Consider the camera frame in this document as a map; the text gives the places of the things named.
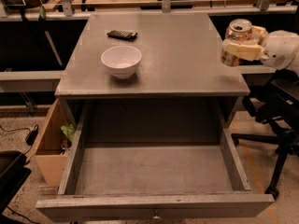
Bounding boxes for black power adapter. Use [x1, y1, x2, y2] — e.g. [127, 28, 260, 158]
[25, 125, 39, 146]

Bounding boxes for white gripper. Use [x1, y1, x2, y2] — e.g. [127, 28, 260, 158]
[222, 25, 299, 71]

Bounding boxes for wooden box on floor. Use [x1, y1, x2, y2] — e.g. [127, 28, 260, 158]
[35, 100, 70, 187]

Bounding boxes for black office chair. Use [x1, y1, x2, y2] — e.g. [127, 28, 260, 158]
[231, 69, 299, 199]

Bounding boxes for green bag in box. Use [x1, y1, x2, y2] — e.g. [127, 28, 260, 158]
[61, 124, 75, 142]

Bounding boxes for orange soda can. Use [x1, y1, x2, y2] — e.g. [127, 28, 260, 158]
[221, 19, 252, 67]

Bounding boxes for white ceramic bowl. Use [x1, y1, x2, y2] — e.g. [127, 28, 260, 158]
[101, 45, 142, 79]

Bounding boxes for open grey drawer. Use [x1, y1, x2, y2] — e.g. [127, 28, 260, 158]
[36, 98, 274, 222]

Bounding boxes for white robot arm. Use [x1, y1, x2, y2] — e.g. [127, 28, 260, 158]
[222, 26, 299, 75]

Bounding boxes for black bin at left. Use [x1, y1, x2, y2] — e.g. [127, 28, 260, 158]
[0, 150, 31, 213]

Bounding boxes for grey cabinet with top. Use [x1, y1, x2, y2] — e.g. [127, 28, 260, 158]
[56, 13, 249, 143]

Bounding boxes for dark snack bar packet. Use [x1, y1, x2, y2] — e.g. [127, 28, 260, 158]
[107, 30, 137, 42]

